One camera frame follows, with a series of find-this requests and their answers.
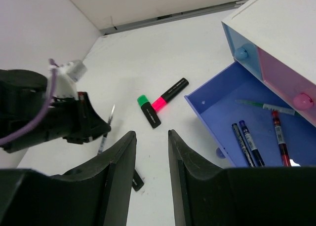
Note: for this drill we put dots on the dark slim pen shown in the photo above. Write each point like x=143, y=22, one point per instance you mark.
x=242, y=145

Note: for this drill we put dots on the purple cap marker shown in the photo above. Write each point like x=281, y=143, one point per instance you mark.
x=251, y=144

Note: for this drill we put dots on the dark blue drawer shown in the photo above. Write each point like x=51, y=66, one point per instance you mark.
x=216, y=103

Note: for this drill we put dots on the black pink highlighter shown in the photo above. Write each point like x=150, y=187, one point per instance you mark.
x=168, y=95

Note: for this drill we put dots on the white drawer cabinet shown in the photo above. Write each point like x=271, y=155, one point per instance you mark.
x=285, y=29

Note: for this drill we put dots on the small black object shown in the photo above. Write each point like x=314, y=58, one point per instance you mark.
x=138, y=182

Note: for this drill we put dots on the metal rail back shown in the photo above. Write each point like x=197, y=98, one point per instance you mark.
x=172, y=17

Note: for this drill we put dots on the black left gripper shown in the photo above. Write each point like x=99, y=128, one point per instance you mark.
x=75, y=121

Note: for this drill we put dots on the green clear pen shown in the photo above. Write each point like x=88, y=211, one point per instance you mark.
x=270, y=107

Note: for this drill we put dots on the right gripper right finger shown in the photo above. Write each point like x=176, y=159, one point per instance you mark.
x=197, y=185

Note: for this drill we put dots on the light blue drawer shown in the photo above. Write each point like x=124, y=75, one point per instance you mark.
x=243, y=51

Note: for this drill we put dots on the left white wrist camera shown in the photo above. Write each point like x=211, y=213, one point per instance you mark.
x=63, y=79

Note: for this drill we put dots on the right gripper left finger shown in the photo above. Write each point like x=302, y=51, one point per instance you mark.
x=97, y=192

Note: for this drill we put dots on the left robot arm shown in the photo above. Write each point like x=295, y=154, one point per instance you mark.
x=22, y=95

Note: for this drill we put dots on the pink drawer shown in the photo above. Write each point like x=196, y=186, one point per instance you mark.
x=293, y=88

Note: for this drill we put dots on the red cap marker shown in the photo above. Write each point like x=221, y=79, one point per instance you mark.
x=281, y=140

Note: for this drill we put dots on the green cap marker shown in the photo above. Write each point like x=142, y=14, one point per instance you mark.
x=148, y=111

